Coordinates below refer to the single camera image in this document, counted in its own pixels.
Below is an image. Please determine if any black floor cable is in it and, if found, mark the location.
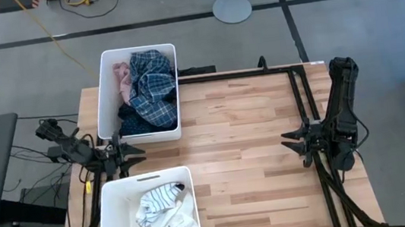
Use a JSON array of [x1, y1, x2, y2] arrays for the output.
[[58, 0, 161, 23]]

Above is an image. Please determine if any pink garment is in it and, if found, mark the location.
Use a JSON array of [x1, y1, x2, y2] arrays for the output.
[[111, 60, 136, 108]]

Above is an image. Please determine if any grey round floor disc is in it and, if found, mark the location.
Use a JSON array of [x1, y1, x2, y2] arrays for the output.
[[210, 0, 255, 27]]

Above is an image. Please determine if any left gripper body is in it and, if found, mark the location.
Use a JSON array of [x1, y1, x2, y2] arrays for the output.
[[100, 131, 131, 181]]

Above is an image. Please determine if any white plastic bin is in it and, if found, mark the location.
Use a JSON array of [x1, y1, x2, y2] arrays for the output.
[[90, 164, 203, 227], [87, 42, 186, 149]]

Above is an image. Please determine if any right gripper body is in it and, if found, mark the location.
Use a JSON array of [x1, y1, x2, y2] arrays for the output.
[[296, 116, 334, 170]]

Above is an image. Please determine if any navy dotted garment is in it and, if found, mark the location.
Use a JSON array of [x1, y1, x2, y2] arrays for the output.
[[115, 99, 160, 137]]

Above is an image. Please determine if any striped sock with black toe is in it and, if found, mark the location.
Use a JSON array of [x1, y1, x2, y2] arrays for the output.
[[136, 180, 190, 217]]

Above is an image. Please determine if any black aluminium table frame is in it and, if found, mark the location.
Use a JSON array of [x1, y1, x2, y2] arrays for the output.
[[43, 43, 391, 227]]

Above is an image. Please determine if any long white sock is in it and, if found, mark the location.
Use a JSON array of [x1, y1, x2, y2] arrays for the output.
[[175, 188, 199, 224]]

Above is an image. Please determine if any blue plaid shirt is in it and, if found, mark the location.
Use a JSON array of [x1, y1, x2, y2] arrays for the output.
[[123, 46, 182, 133]]

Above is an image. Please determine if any yellow floor cable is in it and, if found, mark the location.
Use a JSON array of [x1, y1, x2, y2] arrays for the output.
[[11, 0, 99, 87]]

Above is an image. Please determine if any black power adapter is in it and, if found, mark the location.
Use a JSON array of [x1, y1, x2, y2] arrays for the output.
[[46, 144, 70, 165]]

